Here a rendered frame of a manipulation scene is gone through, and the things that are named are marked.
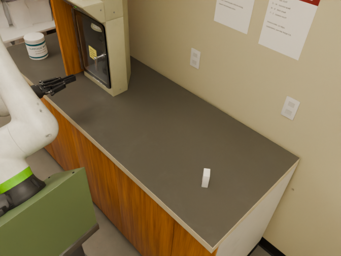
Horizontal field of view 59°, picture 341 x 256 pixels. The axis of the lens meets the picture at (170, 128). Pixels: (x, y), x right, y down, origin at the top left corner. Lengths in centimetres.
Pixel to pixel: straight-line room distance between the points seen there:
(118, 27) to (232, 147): 87
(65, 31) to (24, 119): 100
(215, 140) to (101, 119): 64
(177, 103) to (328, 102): 82
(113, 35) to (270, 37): 80
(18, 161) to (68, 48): 107
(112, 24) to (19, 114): 79
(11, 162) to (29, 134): 11
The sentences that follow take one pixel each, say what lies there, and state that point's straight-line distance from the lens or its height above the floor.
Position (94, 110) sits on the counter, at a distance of 181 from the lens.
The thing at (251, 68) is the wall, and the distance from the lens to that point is 164.
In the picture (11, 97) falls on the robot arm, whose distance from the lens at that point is 114.
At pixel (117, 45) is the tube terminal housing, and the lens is 176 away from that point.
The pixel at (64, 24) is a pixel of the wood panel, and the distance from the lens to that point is 200.
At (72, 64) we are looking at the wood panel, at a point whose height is 102.
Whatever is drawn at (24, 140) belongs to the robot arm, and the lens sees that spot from 111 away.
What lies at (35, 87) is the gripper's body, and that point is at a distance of 165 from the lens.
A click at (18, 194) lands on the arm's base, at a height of 120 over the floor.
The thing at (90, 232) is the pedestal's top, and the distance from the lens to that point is 131.
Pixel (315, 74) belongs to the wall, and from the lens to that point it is 149.
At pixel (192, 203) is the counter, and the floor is 94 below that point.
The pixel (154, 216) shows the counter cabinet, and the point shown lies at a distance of 160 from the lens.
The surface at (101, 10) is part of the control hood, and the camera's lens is 163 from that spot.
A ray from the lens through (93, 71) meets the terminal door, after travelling 197.
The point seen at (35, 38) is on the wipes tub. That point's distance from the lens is 233.
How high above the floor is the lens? 206
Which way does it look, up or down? 42 degrees down
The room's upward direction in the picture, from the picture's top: 3 degrees clockwise
